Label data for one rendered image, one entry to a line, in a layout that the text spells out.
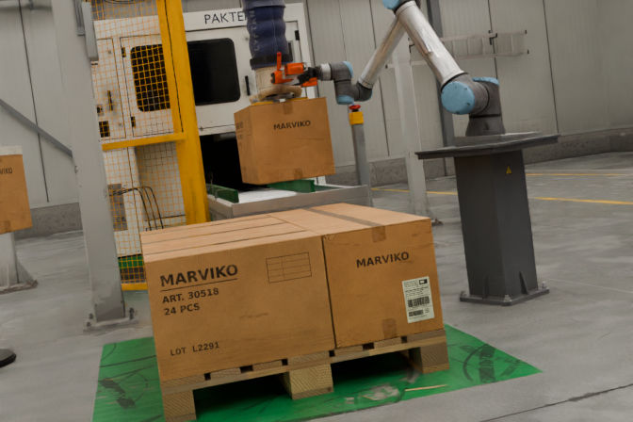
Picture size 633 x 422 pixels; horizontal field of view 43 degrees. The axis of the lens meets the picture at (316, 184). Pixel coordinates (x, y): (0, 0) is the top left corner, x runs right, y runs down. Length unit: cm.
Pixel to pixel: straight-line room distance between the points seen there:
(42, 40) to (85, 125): 824
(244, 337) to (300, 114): 165
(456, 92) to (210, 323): 164
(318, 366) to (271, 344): 18
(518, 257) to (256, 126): 142
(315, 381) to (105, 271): 210
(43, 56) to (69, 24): 811
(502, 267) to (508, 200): 31
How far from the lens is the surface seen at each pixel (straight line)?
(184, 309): 272
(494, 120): 390
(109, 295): 469
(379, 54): 421
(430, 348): 294
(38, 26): 1287
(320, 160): 412
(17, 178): 413
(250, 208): 397
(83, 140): 464
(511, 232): 391
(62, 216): 1255
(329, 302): 279
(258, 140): 406
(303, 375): 282
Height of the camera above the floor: 86
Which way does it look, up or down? 3 degrees down
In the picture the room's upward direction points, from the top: 7 degrees counter-clockwise
